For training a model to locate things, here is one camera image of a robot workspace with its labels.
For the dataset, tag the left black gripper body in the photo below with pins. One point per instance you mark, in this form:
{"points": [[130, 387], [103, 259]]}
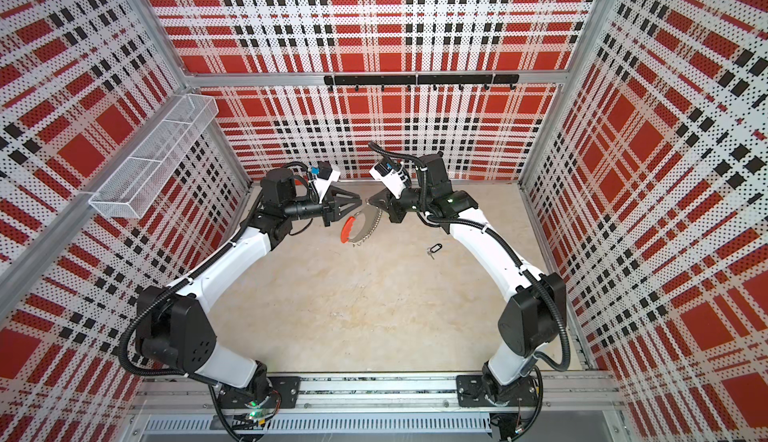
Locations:
{"points": [[328, 210]]}

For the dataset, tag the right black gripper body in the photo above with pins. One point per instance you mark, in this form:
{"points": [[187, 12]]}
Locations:
{"points": [[400, 208]]}

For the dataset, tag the silver keyring with red handle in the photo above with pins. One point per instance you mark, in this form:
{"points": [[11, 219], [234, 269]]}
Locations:
{"points": [[359, 227]]}

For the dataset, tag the black head small key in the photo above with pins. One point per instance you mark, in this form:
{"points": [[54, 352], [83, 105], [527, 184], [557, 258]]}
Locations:
{"points": [[433, 250]]}

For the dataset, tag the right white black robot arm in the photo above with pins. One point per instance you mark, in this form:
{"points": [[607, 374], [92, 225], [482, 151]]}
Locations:
{"points": [[533, 324]]}

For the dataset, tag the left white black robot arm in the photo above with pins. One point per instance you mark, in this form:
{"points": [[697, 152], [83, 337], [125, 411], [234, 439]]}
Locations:
{"points": [[172, 334]]}

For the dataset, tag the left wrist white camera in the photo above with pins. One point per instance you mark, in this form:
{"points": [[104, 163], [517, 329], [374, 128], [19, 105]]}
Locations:
{"points": [[321, 177]]}

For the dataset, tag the wrist white camera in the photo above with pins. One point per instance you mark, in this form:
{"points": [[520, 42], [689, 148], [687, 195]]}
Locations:
{"points": [[392, 175], [321, 177]]}

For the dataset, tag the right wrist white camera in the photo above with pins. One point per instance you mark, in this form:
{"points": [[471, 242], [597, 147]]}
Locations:
{"points": [[392, 175]]}

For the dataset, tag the black hook rail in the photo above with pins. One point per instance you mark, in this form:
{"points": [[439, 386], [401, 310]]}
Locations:
{"points": [[483, 79]]}

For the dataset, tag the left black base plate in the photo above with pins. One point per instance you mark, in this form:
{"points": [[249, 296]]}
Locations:
{"points": [[273, 393]]}

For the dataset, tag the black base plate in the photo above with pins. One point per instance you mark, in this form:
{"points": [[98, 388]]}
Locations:
{"points": [[481, 390], [273, 393]]}

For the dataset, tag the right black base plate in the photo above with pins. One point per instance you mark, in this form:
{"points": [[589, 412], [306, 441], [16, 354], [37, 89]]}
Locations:
{"points": [[481, 390]]}

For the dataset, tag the white wire mesh basket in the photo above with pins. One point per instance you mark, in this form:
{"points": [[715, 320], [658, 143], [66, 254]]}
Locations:
{"points": [[134, 185]]}

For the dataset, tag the aluminium front rail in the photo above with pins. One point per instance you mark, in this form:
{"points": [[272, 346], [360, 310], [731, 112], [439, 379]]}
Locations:
{"points": [[564, 406]]}

